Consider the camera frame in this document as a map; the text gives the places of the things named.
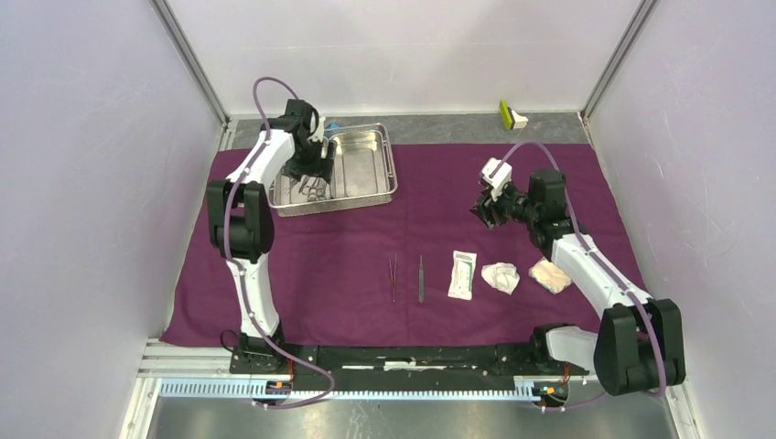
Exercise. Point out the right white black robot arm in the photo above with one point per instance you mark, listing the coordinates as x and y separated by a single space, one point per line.
639 345

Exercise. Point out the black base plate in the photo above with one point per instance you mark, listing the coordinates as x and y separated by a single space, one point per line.
474 368

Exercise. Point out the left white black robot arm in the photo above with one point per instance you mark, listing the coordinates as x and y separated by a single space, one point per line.
241 224

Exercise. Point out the steel scalpel handle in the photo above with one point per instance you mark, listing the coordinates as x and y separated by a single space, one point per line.
421 280
393 275

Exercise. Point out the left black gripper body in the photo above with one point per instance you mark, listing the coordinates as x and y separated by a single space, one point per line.
308 151

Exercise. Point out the steel surgical scissors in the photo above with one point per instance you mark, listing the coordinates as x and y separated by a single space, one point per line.
315 189

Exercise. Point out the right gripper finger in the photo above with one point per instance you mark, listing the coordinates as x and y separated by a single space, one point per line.
491 219
481 209

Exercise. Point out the white sterile packet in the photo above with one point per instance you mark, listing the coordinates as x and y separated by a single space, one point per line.
462 275

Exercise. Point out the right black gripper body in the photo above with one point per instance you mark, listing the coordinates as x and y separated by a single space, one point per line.
523 209

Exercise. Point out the white gauze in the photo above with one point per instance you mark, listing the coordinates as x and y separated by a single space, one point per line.
501 276

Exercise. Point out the yellow green white object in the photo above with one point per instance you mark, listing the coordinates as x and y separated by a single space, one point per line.
510 118

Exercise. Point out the metal instrument tray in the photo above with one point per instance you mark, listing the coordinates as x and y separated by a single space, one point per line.
364 175

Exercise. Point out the beige gauze roll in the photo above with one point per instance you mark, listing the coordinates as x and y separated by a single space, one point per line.
550 276

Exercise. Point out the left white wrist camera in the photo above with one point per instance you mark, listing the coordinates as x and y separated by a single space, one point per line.
317 128

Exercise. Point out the aluminium frame rail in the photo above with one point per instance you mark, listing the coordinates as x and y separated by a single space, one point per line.
191 393

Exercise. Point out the purple cloth wrap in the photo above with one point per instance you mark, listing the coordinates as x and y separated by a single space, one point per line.
329 273

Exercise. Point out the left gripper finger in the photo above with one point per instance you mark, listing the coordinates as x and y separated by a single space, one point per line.
326 169
294 170

